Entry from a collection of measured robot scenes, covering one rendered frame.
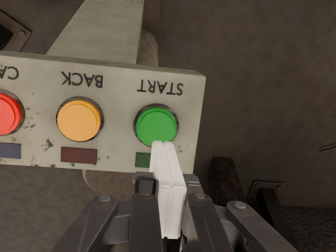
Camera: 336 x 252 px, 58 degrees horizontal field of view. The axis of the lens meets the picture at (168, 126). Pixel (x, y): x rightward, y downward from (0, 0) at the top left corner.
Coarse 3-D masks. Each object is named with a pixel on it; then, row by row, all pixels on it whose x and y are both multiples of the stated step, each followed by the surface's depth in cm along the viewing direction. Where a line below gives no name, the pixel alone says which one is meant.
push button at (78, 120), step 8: (72, 104) 29; (80, 104) 29; (88, 104) 29; (64, 112) 28; (72, 112) 28; (80, 112) 29; (88, 112) 29; (96, 112) 29; (64, 120) 29; (72, 120) 29; (80, 120) 29; (88, 120) 29; (96, 120) 29; (64, 128) 29; (72, 128) 29; (80, 128) 29; (88, 128) 29; (96, 128) 29; (72, 136) 29; (80, 136) 29; (88, 136) 30
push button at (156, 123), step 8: (144, 112) 29; (152, 112) 29; (160, 112) 29; (168, 112) 30; (144, 120) 29; (152, 120) 29; (160, 120) 29; (168, 120) 29; (136, 128) 30; (144, 128) 29; (152, 128) 30; (160, 128) 30; (168, 128) 30; (144, 136) 30; (152, 136) 30; (160, 136) 30; (168, 136) 30
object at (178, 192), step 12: (168, 144) 21; (168, 156) 19; (168, 168) 17; (180, 168) 17; (180, 180) 16; (180, 192) 15; (180, 204) 15; (168, 216) 15; (180, 216) 15; (168, 228) 15; (180, 228) 16
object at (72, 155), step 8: (64, 152) 30; (72, 152) 30; (80, 152) 31; (88, 152) 31; (96, 152) 31; (64, 160) 31; (72, 160) 31; (80, 160) 31; (88, 160) 31; (96, 160) 31
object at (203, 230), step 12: (192, 192) 15; (192, 204) 14; (204, 204) 14; (192, 216) 13; (204, 216) 13; (216, 216) 13; (192, 228) 13; (204, 228) 12; (216, 228) 12; (192, 240) 12; (204, 240) 11; (216, 240) 12; (228, 240) 12
